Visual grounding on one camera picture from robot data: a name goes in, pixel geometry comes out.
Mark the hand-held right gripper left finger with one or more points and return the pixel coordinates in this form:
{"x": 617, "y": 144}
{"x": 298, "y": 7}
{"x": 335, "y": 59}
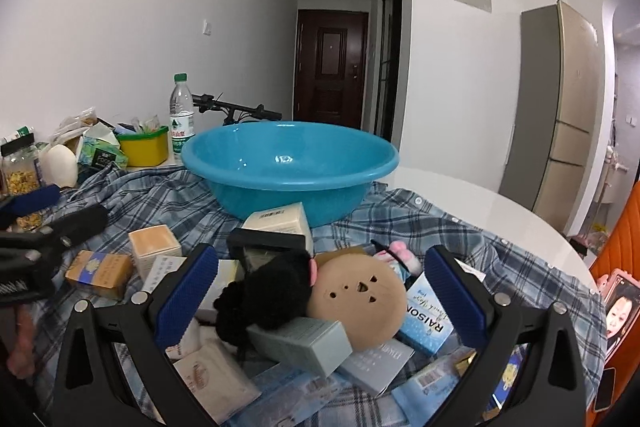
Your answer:
{"x": 186, "y": 302}

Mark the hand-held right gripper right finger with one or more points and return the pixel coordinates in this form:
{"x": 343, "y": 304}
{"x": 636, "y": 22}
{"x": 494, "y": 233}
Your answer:
{"x": 456, "y": 302}

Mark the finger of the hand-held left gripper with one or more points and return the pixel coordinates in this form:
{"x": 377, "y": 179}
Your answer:
{"x": 32, "y": 203}
{"x": 82, "y": 221}

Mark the white cigarette box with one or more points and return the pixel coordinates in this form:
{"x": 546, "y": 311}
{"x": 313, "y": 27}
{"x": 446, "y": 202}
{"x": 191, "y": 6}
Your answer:
{"x": 165, "y": 269}

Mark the orange cream square box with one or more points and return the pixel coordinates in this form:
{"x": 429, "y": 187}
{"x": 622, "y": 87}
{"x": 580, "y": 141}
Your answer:
{"x": 152, "y": 242}

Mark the black fluffy scrunchie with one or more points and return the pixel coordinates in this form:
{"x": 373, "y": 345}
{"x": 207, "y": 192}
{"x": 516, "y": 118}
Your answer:
{"x": 270, "y": 292}

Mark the blue plastic basin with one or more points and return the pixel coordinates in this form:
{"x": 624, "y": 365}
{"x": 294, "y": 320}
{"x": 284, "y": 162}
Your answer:
{"x": 290, "y": 187}

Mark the white round desktop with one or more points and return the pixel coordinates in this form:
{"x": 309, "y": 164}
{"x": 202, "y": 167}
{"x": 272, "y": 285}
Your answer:
{"x": 500, "y": 217}

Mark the person's left hand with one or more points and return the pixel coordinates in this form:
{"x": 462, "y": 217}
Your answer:
{"x": 22, "y": 337}

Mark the glass jar black lid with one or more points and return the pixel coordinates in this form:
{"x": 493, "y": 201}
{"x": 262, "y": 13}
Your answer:
{"x": 20, "y": 172}

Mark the white cotton pad packet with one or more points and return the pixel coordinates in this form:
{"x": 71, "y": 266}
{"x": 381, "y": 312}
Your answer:
{"x": 192, "y": 337}
{"x": 215, "y": 377}

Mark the light blue printed box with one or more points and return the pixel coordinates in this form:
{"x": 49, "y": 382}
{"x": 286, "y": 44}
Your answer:
{"x": 425, "y": 322}

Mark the white egg-shaped bottle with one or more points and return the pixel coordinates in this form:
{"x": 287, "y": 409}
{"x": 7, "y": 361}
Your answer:
{"x": 57, "y": 164}

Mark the white flat box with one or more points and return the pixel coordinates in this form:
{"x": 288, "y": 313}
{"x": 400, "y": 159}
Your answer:
{"x": 227, "y": 272}

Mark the gold blue printed box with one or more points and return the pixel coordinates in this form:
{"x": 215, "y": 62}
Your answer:
{"x": 100, "y": 272}

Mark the green leaf print tissue pack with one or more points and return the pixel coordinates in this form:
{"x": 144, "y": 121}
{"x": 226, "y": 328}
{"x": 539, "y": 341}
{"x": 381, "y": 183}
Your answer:
{"x": 100, "y": 154}

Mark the blue plaid shirt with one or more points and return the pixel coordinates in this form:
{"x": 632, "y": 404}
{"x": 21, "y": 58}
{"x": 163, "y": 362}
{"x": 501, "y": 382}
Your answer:
{"x": 150, "y": 207}

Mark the pink plush hair clip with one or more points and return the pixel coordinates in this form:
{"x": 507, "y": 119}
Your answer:
{"x": 397, "y": 249}

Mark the black open gift box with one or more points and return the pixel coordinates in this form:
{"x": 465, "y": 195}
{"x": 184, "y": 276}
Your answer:
{"x": 240, "y": 239}

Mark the light blue mask packet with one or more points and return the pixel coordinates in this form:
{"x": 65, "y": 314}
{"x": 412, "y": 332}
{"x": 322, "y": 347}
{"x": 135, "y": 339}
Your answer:
{"x": 430, "y": 384}
{"x": 300, "y": 394}

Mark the clear plastic snack bag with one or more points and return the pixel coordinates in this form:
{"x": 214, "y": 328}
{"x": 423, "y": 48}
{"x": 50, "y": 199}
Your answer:
{"x": 75, "y": 124}

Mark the yellow plastic container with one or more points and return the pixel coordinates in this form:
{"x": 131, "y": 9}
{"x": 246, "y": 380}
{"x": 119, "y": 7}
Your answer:
{"x": 145, "y": 151}

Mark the beige round plush toy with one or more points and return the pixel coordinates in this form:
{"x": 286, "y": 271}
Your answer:
{"x": 360, "y": 302}

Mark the silver grey box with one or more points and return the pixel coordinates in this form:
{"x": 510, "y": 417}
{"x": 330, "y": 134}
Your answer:
{"x": 375, "y": 364}

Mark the assorted small sachets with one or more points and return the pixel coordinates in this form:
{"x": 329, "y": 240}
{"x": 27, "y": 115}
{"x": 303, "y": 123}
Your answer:
{"x": 145, "y": 126}

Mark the grey green box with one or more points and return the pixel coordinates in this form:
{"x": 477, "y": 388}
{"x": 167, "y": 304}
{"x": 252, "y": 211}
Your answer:
{"x": 300, "y": 342}

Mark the cream cardboard box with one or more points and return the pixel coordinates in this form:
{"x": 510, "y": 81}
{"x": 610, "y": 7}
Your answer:
{"x": 280, "y": 219}

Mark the clear water bottle green cap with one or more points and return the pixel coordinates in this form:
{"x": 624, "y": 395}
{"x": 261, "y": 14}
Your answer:
{"x": 181, "y": 107}

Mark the pink cased phone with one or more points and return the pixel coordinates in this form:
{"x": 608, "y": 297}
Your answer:
{"x": 620, "y": 312}

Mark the black phone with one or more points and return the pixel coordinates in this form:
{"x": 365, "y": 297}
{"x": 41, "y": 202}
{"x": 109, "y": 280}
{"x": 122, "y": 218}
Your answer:
{"x": 605, "y": 389}

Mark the black bicycle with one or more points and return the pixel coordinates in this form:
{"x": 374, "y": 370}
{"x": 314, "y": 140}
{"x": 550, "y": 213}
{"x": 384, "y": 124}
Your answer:
{"x": 240, "y": 108}

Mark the champagne gold refrigerator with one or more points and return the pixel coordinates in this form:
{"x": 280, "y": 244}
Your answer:
{"x": 565, "y": 107}

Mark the black framed glass door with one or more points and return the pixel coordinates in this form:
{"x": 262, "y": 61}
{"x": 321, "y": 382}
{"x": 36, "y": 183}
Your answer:
{"x": 387, "y": 57}

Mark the dark brown entrance door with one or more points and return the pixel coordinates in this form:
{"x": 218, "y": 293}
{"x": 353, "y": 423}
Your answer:
{"x": 330, "y": 57}

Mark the white light switch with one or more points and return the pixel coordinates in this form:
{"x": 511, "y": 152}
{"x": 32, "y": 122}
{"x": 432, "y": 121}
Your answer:
{"x": 207, "y": 27}

